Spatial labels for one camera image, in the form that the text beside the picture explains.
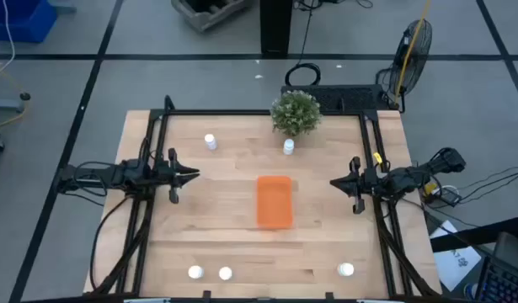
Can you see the black perforated panel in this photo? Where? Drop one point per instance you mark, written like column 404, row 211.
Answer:
column 351, row 97

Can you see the grey stand foot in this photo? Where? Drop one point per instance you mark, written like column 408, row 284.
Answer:
column 62, row 6

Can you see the white pill bottle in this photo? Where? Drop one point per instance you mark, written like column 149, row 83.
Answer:
column 288, row 146
column 210, row 141
column 195, row 272
column 225, row 273
column 345, row 269

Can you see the white paper sheet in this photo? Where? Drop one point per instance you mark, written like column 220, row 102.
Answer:
column 456, row 265

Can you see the orange plastic basket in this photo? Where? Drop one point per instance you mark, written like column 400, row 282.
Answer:
column 274, row 202

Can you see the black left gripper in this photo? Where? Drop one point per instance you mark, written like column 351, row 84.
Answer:
column 173, row 177

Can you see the black bar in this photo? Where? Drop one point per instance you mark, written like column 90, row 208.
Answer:
column 473, row 235

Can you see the black backlit keyboard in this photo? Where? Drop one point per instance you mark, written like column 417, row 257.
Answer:
column 503, row 286

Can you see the black metal table frame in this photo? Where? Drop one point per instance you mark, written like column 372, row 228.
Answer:
column 241, row 112

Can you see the green potted plant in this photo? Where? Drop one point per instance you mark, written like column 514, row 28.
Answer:
column 296, row 113

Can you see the blue plastic bin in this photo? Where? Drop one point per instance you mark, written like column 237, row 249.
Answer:
column 22, row 21

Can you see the grey stand base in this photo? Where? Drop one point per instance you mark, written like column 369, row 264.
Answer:
column 6, row 105

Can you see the black round caster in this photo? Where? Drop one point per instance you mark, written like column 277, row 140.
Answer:
column 25, row 96

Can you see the yellow tag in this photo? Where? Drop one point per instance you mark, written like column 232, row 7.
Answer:
column 377, row 157

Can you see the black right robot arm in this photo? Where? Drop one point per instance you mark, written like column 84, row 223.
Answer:
column 404, row 177

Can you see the black table clamp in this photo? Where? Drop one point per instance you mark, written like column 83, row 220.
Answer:
column 329, row 296
column 206, row 295

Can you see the black column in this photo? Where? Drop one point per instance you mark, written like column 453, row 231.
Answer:
column 276, row 25

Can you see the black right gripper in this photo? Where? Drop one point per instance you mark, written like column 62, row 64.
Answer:
column 366, row 181

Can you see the grey pallet box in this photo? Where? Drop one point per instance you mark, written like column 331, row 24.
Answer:
column 204, row 21

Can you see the black power adapter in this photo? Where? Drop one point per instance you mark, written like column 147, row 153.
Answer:
column 450, row 197

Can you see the black floor fan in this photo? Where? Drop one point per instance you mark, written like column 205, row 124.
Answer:
column 423, row 42

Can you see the blue round cup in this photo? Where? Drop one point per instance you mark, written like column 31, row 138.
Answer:
column 472, row 291

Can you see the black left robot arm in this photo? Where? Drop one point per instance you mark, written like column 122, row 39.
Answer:
column 124, row 172

